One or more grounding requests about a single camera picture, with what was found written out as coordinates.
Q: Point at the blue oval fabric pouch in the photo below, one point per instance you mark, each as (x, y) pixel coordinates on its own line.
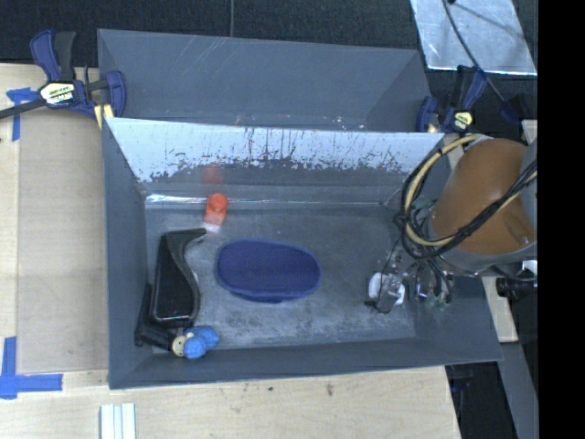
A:
(267, 269)

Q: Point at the black glossy plastic holder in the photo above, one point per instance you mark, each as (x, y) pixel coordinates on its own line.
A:
(173, 286)

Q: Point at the pale wood flat board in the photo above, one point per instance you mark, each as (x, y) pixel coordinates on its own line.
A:
(59, 245)

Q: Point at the white round object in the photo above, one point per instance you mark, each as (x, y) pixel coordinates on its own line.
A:
(373, 286)

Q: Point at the grey metal bin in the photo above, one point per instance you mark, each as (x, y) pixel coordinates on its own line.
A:
(283, 318)

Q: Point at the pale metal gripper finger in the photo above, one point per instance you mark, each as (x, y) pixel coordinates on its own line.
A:
(389, 294)

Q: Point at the black cylinder on white bracket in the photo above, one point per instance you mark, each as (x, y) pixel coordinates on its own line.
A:
(516, 285)

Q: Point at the blue toy figure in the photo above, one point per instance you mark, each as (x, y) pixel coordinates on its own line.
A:
(197, 342)

